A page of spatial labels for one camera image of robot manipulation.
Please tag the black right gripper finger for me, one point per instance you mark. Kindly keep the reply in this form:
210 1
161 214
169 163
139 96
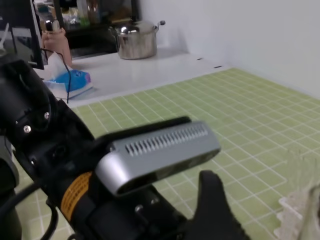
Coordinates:
213 218

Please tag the white plastic test tube rack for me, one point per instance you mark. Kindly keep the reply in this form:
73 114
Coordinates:
300 217

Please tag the green grid tablecloth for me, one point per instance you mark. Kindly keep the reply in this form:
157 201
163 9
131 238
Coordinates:
265 130

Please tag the steel cooking pot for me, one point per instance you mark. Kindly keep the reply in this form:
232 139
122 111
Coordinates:
136 40

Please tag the blue tissue pack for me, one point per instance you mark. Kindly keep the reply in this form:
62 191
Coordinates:
65 82

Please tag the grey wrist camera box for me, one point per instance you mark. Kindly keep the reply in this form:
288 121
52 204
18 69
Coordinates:
140 160

